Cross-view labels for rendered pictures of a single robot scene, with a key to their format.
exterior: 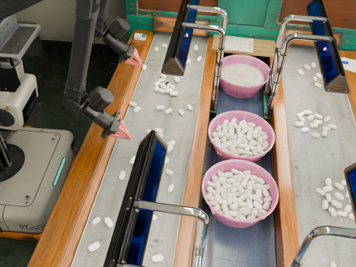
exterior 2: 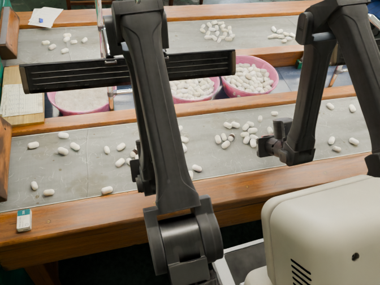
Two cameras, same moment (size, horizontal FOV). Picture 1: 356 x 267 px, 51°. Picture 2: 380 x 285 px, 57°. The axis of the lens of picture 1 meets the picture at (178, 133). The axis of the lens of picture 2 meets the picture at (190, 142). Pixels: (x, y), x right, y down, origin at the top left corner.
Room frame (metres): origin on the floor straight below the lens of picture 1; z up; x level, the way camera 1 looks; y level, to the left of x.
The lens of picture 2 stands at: (1.58, 0.81, 1.73)
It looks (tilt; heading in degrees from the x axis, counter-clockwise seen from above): 49 degrees down; 242
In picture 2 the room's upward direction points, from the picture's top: 9 degrees clockwise
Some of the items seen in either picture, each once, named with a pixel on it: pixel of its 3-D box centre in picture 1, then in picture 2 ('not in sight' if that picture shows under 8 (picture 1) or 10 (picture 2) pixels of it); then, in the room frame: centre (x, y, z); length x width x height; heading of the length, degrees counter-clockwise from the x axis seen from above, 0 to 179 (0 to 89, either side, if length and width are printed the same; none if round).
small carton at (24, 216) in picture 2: (140, 36); (24, 220); (1.77, 0.22, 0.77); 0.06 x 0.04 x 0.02; 84
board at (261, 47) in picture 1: (243, 45); (23, 93); (1.73, -0.33, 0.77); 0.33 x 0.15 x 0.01; 84
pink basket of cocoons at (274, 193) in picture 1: (238, 196); (246, 81); (0.79, -0.22, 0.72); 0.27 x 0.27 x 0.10
